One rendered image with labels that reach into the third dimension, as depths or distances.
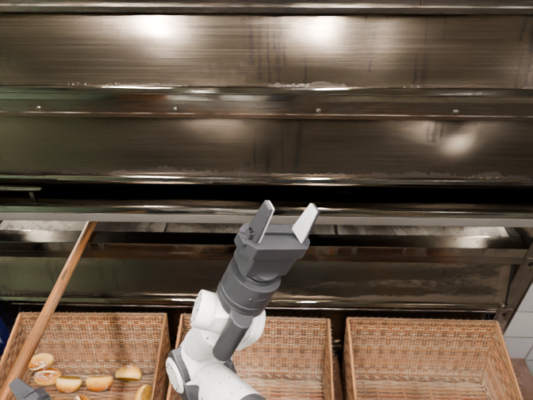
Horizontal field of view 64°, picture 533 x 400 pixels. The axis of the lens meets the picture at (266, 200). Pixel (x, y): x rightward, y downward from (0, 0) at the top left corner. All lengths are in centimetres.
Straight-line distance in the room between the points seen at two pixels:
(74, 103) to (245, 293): 75
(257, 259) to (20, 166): 91
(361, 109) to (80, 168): 79
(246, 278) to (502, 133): 88
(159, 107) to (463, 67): 76
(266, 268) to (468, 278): 109
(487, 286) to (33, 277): 159
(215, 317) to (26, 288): 112
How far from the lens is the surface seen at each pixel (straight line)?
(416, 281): 159
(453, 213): 121
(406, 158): 124
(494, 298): 172
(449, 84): 115
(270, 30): 108
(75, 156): 131
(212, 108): 114
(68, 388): 186
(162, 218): 117
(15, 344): 186
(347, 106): 114
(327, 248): 141
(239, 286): 67
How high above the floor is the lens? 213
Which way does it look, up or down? 37 degrees down
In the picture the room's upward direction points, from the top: straight up
